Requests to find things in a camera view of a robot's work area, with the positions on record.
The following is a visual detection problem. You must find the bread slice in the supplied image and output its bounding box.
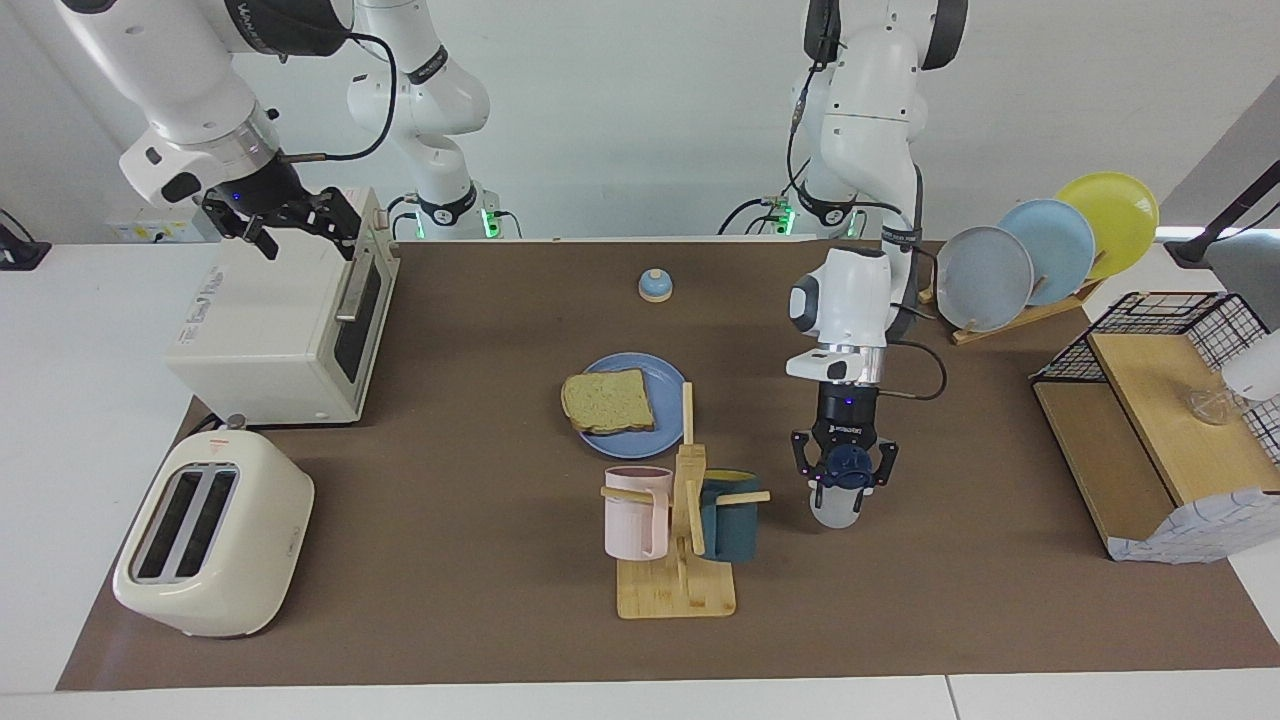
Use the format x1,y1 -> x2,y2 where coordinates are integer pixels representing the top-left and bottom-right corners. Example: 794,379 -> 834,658
560,368 -> 657,435

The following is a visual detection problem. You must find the dark teal mug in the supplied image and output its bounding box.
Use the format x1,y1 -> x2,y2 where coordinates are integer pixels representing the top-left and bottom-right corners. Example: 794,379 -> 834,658
697,469 -> 761,564

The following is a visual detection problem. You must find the wooden shelf with wire basket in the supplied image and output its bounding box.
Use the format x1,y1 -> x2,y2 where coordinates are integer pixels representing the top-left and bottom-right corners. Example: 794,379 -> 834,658
1030,291 -> 1280,563

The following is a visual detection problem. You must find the pale grey-blue plate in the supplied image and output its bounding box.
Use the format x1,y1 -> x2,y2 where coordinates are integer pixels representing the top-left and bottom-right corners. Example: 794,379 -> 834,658
934,226 -> 1035,332

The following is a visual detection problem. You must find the white cylindrical object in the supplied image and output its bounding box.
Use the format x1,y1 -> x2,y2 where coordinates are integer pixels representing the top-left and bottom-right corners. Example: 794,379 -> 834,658
1222,330 -> 1280,401

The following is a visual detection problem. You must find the black device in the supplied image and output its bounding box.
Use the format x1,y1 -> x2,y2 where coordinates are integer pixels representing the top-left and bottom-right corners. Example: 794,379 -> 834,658
0,208 -> 51,271

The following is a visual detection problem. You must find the white toaster oven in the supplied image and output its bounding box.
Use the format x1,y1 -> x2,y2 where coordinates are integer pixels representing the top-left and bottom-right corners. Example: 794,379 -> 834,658
165,185 -> 401,426

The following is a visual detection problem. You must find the blue round plate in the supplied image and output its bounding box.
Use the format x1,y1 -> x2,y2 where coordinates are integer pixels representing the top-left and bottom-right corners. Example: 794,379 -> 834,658
575,352 -> 691,459

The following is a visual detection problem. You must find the light blue plate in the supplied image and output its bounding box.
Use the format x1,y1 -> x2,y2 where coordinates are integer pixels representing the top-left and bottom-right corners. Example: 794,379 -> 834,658
998,199 -> 1097,307

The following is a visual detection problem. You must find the brown table mat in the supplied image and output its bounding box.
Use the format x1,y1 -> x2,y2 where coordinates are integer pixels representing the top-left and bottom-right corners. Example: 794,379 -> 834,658
57,238 -> 1280,691

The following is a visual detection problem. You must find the white blue checked cloth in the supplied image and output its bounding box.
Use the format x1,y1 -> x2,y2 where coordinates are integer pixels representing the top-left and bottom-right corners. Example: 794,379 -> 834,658
1108,488 -> 1280,564

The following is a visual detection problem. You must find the wooden plate rack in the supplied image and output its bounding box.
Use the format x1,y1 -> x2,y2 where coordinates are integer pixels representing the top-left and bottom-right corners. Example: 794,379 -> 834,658
918,278 -> 1106,346

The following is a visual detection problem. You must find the wooden mug tree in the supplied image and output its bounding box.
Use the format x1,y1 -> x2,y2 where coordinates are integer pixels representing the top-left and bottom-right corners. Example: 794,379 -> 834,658
600,382 -> 772,621

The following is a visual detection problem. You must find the cream two-slot toaster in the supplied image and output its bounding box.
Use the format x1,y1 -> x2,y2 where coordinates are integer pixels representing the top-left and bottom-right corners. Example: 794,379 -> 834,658
112,425 -> 316,639

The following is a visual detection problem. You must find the white bottle with blue cap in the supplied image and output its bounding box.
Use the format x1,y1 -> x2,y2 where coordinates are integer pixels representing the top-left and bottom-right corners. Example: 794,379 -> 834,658
808,445 -> 873,529

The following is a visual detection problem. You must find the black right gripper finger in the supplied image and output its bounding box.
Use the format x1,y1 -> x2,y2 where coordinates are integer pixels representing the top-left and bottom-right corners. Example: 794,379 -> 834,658
203,205 -> 279,262
300,187 -> 363,263

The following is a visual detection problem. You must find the pink mug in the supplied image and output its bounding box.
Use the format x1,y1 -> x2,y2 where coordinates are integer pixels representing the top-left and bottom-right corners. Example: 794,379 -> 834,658
604,466 -> 674,561

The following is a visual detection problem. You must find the white power box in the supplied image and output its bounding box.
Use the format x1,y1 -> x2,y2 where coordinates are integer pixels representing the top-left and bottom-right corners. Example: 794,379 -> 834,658
105,205 -> 216,244

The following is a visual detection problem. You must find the yellow plate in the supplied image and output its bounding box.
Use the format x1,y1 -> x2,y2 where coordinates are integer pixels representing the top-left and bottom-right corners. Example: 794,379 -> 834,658
1056,172 -> 1161,282

